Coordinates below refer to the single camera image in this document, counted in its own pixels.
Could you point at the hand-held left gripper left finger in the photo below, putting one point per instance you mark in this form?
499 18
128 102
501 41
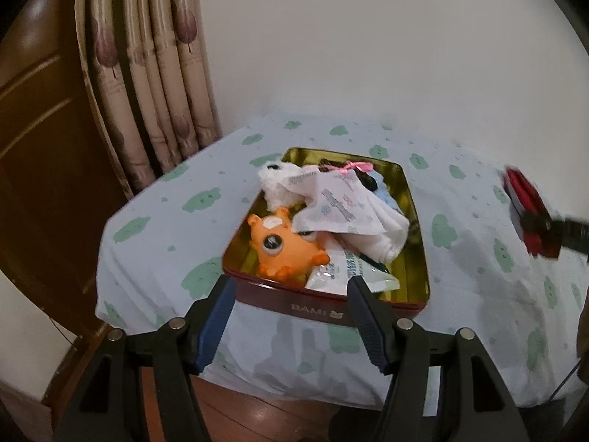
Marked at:
214 327

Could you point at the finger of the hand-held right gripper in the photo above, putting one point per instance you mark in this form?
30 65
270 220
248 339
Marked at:
536 224

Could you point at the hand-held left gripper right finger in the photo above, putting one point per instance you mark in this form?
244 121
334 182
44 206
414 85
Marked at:
368 327

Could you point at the dark red tin box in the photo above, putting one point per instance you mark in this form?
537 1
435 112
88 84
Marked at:
294 306

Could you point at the white towel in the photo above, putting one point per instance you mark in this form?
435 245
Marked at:
391 230

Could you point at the orange squishy animal toy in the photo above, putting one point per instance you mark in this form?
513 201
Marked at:
294 248

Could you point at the white printed wipe packet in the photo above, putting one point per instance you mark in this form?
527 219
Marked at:
340 207

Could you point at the white fluffy plush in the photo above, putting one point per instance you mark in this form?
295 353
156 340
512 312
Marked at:
276 184

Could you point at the white and green packet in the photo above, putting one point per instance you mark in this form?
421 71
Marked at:
345 271

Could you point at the pale blue printed tablecloth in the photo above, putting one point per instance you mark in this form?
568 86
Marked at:
460 285

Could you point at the blue and white cloth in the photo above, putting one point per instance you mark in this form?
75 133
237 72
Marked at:
389 200

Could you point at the pink ribbon bow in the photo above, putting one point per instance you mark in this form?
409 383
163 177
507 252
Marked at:
353 167

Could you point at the beige printed curtain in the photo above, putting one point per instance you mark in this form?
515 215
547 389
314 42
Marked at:
152 55

